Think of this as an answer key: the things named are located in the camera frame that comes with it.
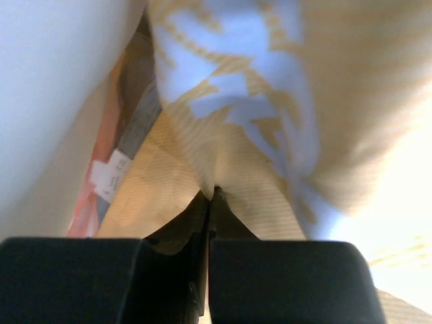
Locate orange pillowcase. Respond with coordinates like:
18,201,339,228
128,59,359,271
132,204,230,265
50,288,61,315
67,1,431,323

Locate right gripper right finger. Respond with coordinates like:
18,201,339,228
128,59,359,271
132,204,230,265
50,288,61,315
209,188,385,323

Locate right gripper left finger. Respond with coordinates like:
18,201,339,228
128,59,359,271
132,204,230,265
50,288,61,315
1,193,209,323

